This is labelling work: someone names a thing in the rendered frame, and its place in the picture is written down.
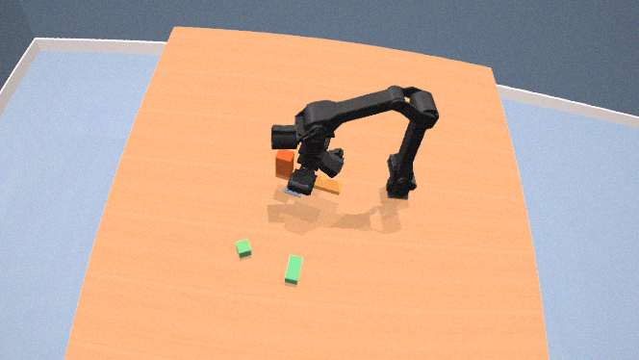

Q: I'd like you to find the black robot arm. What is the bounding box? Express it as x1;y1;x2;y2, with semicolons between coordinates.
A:
270;85;440;200

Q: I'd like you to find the small green cube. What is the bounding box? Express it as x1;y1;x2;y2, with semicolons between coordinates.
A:
236;240;252;259

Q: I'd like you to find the orange rectangular bar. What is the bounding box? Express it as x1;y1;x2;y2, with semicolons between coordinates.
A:
275;149;343;195

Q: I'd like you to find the small green block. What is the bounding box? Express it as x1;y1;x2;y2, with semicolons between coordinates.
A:
285;255;302;285

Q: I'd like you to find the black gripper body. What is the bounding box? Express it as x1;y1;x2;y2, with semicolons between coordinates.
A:
287;145;324;195

